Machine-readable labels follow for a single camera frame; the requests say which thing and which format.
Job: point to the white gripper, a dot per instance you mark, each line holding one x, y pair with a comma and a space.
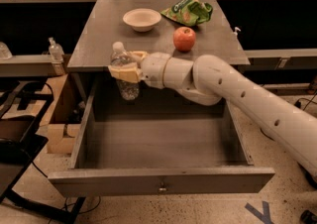
154, 69

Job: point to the clear plastic water bottle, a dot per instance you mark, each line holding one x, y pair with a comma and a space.
127, 90

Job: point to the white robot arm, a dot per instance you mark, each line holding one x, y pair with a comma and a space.
208, 79

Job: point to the clear sanitizer pump bottle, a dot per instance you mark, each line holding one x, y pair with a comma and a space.
56, 53

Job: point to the open grey top drawer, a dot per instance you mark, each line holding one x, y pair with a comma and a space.
158, 144

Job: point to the small white pump bottle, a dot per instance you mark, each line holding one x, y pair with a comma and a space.
237, 31

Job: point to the red apple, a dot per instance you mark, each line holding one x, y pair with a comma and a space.
184, 39

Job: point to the grey cabinet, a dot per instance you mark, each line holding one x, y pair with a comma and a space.
105, 26

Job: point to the green chip bag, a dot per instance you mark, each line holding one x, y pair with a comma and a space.
189, 12

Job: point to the cardboard box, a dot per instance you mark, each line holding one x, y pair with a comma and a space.
60, 122

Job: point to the black office chair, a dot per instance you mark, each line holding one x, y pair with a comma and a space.
19, 146

